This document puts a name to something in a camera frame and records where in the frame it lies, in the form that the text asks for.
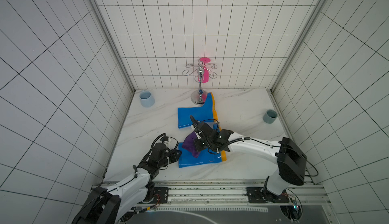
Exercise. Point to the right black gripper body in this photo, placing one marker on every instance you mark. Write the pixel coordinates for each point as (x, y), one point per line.
(201, 135)

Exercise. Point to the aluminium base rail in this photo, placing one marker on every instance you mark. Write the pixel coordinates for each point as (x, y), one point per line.
(231, 193)

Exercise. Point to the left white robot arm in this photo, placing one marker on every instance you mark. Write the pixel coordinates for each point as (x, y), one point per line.
(107, 205)

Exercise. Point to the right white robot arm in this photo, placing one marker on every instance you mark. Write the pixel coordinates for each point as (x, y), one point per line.
(286, 154)

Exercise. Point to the chrome hook stand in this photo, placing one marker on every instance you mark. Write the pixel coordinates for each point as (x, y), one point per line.
(199, 96)

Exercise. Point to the grey-green cup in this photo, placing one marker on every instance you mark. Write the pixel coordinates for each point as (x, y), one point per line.
(270, 116)

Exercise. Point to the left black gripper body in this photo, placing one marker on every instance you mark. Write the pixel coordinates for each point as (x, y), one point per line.
(163, 161)

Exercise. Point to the pink hanging brush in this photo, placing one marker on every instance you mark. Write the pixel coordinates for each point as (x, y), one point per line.
(203, 72)

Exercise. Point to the light blue cup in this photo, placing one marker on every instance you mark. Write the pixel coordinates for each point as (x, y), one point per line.
(146, 99)

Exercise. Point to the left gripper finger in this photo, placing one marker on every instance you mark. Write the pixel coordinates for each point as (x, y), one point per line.
(173, 144)
(174, 156)

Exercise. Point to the purple cloth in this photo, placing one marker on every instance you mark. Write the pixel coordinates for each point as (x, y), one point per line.
(189, 145)

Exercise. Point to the blue rubber boot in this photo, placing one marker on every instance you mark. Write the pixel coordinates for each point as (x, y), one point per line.
(206, 113)
(205, 157)

